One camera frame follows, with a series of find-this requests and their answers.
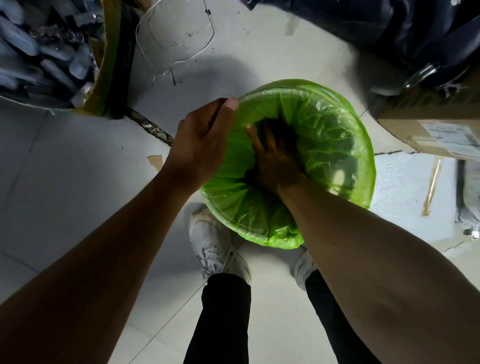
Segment person's right hand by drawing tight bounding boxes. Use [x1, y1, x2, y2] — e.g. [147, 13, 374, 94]
[245, 121, 307, 195]

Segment person's left hand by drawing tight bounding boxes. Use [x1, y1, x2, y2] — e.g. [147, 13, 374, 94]
[163, 97, 239, 193]

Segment green plastic bin bag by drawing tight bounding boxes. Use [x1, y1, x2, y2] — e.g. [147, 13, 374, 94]
[199, 79, 377, 250]

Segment person's right forearm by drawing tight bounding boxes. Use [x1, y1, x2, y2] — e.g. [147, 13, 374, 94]
[277, 175, 480, 364]

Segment person's left forearm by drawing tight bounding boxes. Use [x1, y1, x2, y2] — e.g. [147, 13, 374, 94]
[0, 164, 196, 364]

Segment person's left white sneaker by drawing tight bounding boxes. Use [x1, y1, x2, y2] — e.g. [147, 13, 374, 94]
[188, 208, 251, 284]

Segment person's white sneaker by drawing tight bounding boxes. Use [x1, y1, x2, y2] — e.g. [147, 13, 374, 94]
[292, 247, 319, 292]
[188, 208, 251, 284]

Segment yellow-sided cardboard box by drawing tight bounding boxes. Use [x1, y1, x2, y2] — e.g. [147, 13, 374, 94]
[0, 0, 140, 120]

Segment person's right white sneaker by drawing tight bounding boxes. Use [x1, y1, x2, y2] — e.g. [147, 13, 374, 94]
[292, 247, 319, 292]

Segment dark plastic bags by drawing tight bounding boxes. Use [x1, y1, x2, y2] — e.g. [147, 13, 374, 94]
[240, 0, 480, 96]

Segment person's left black trouser leg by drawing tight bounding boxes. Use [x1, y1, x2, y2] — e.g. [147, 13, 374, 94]
[183, 273, 252, 364]

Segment person's black trouser leg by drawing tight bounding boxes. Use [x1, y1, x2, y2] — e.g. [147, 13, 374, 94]
[304, 269, 382, 364]
[183, 273, 252, 364]

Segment brown tape strip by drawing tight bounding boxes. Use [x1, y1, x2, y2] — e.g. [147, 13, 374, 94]
[421, 155, 443, 217]

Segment brown cardboard box with label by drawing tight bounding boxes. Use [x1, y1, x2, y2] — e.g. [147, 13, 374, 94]
[369, 65, 480, 162]

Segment pile of dark grey packets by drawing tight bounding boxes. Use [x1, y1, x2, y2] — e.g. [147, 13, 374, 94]
[0, 0, 105, 109]

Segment person's right black trouser leg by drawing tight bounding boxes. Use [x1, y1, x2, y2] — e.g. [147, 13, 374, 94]
[304, 269, 382, 364]

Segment white plastic strapping loop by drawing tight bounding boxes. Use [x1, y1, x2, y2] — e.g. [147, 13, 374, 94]
[136, 0, 216, 88]

